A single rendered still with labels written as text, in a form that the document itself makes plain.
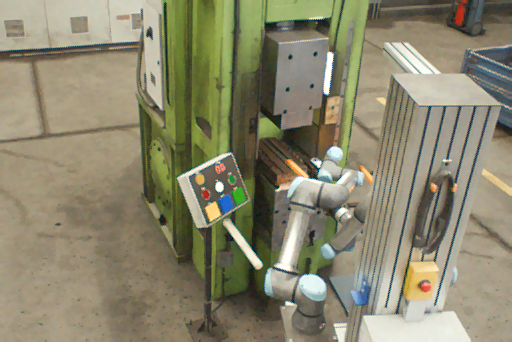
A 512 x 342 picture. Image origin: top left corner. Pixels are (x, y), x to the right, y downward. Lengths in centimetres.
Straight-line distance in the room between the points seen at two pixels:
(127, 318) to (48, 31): 511
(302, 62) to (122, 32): 544
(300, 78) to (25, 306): 226
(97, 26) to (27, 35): 89
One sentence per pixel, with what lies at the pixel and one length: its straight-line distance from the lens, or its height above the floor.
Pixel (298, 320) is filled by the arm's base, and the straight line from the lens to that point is 255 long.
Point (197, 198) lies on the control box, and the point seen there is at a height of 109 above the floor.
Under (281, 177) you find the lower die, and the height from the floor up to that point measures 96.
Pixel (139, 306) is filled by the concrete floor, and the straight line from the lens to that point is 387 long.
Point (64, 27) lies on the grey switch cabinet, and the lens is 814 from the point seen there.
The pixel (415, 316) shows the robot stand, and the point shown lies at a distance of 211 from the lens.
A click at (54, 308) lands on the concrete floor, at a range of 396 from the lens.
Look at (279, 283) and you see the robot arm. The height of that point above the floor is 103.
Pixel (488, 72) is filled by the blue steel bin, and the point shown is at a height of 56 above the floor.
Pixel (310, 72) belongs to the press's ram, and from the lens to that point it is 310.
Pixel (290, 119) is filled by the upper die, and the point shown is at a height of 132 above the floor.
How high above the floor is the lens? 266
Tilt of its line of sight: 30 degrees down
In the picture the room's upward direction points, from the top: 3 degrees clockwise
